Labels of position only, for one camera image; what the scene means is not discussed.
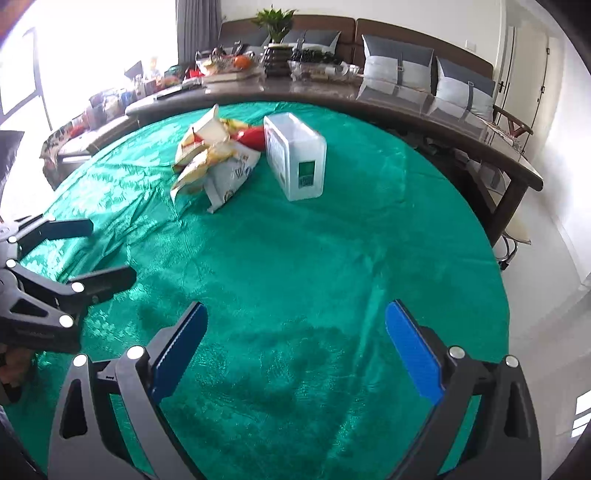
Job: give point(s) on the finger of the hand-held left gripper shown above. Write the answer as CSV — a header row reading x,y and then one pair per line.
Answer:
x,y
108,279
69,228

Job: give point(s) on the green tablecloth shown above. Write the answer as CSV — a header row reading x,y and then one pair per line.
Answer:
x,y
277,286

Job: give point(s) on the grey two-tone cushion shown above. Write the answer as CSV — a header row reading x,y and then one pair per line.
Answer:
x,y
464,90
397,64
318,39

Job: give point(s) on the red wrapper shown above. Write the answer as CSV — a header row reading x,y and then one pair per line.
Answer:
x,y
249,137

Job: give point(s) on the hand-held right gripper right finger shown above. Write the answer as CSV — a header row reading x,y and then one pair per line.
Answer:
x,y
415,355

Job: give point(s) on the brown padded bench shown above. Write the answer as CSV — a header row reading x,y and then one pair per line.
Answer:
x,y
87,141

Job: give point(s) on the brown wooden sofa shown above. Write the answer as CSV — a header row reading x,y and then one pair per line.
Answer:
x,y
406,32

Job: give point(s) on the cream stool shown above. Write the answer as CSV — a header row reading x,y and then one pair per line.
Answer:
x,y
512,235

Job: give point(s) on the black phone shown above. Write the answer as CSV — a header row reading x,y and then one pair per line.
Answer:
x,y
171,92

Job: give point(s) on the white door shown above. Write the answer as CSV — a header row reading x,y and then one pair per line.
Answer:
x,y
524,69

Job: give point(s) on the dark wooden coffee table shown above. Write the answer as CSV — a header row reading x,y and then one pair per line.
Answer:
x,y
369,99

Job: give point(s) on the glass dish of dark fruit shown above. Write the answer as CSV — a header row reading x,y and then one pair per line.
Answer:
x,y
318,62

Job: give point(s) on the floral sofa blanket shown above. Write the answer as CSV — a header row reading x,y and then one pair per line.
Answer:
x,y
505,134

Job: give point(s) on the grey curtain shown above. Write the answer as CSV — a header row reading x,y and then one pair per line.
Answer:
x,y
198,27

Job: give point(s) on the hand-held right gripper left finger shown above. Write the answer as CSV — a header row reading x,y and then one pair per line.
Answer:
x,y
180,350

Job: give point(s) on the white snack bag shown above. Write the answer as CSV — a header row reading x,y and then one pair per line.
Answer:
x,y
231,175

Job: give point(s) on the yellow and white wrappers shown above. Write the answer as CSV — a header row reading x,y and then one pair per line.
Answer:
x,y
201,143

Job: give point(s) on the floral fringed throw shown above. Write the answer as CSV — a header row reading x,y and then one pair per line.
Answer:
x,y
53,152

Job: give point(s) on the person's left hand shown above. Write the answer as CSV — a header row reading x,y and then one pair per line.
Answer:
x,y
14,369

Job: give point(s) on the white plastic container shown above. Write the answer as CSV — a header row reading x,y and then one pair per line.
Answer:
x,y
295,157

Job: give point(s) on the green potted plant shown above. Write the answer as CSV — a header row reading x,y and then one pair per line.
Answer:
x,y
276,32

